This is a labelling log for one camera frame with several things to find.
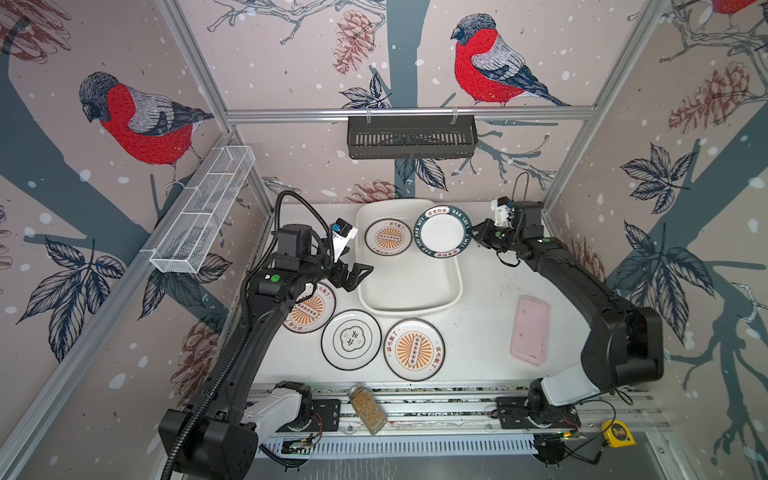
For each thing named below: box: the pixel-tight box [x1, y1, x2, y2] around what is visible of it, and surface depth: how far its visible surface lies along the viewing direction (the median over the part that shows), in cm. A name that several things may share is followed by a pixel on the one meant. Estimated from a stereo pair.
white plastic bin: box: [356, 198, 463, 317], surface depth 100 cm
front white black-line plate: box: [321, 309, 382, 371], surface depth 87 cm
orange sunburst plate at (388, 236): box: [364, 218, 413, 256], surface depth 113 cm
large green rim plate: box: [413, 205, 472, 259], surface depth 91 cm
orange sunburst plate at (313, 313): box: [283, 283, 336, 334], surface depth 92 cm
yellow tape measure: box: [602, 420, 637, 448], surface depth 70 cm
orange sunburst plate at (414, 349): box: [383, 318, 446, 382], surface depth 85 cm
